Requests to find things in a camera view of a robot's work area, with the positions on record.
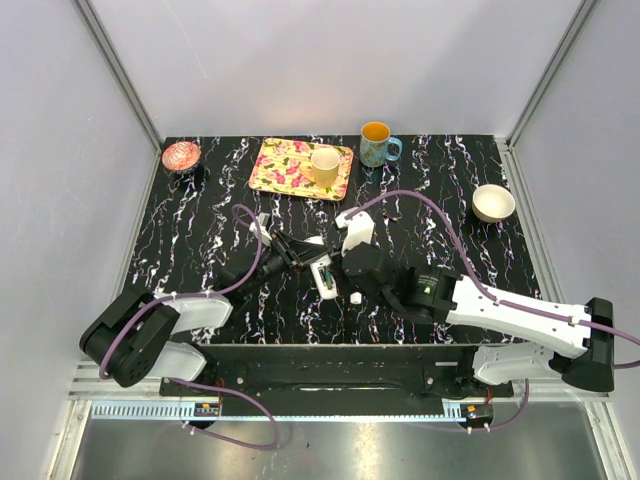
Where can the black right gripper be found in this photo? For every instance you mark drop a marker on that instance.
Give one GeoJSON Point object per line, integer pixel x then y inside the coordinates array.
{"type": "Point", "coordinates": [336, 256]}

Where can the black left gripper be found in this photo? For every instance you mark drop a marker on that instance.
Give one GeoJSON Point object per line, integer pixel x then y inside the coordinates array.
{"type": "Point", "coordinates": [299, 254]}

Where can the white remote control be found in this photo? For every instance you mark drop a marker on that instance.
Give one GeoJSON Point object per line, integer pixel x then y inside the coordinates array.
{"type": "Point", "coordinates": [325, 294]}

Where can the white battery cover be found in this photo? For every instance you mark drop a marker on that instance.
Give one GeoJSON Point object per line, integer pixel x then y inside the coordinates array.
{"type": "Point", "coordinates": [356, 298]}

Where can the green AA battery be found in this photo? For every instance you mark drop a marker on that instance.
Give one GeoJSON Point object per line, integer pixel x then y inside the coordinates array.
{"type": "Point", "coordinates": [328, 279]}

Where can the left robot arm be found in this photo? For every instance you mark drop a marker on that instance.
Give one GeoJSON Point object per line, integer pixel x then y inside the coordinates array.
{"type": "Point", "coordinates": [131, 339]}

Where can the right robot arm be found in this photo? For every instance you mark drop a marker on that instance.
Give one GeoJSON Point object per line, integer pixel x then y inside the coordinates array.
{"type": "Point", "coordinates": [572, 342]}

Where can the yellow mug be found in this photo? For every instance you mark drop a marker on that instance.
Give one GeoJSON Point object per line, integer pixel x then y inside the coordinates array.
{"type": "Point", "coordinates": [322, 167]}

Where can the floral serving tray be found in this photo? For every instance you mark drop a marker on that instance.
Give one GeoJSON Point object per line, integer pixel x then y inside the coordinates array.
{"type": "Point", "coordinates": [283, 166]}

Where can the blue patterned mug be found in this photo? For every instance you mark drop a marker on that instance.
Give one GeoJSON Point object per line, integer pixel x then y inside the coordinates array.
{"type": "Point", "coordinates": [378, 146]}

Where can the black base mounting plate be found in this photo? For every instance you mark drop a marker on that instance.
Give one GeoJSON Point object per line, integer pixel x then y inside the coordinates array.
{"type": "Point", "coordinates": [349, 380]}

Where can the cream bowl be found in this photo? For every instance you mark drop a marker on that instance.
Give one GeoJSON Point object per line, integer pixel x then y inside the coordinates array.
{"type": "Point", "coordinates": [492, 203]}

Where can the pink patterned bowl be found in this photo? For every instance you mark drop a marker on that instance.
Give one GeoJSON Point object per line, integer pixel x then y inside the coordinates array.
{"type": "Point", "coordinates": [181, 156]}

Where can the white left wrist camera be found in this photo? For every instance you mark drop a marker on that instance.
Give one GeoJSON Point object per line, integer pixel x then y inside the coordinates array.
{"type": "Point", "coordinates": [260, 228]}

